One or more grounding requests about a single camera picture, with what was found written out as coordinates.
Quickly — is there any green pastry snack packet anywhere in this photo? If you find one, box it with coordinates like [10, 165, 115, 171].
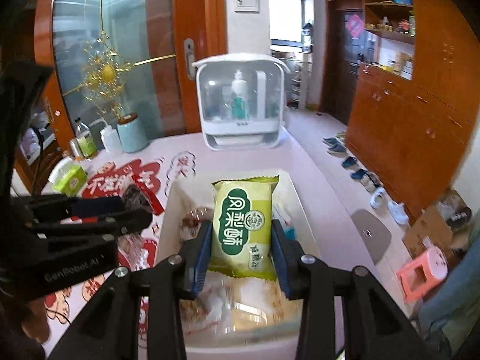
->
[209, 175, 279, 281]

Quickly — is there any green tissue box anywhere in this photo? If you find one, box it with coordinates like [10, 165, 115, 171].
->
[52, 165, 87, 197]

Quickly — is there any small metal can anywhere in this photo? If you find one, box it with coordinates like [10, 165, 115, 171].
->
[69, 138, 85, 162]

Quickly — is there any pink plastic stool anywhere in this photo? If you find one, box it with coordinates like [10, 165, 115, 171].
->
[396, 246, 448, 303]

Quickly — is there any green label clear bottle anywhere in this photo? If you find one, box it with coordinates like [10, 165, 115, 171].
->
[75, 117, 98, 158]

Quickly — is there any white plastic storage bin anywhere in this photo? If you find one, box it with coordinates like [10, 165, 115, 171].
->
[156, 169, 319, 359]

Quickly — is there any white squeeze bottle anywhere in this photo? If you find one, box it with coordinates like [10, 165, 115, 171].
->
[90, 118, 124, 155]

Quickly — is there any light blue canister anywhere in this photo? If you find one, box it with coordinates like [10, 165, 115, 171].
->
[117, 112, 149, 154]

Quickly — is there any grey round chair seat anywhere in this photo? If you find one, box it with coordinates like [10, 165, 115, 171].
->
[351, 209, 392, 265]

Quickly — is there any cardboard box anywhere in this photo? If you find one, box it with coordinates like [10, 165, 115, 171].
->
[403, 189, 473, 260]

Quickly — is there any gold ornament decoration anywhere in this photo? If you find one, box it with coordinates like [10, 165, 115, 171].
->
[62, 29, 176, 119]

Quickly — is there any white cosmetic organizer case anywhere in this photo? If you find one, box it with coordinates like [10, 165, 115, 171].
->
[192, 53, 290, 151]

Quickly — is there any wooden wardrobe cabinet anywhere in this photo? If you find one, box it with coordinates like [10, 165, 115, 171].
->
[346, 0, 479, 219]

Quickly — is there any white wall switch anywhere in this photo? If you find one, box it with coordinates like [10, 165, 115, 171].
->
[233, 0, 260, 13]

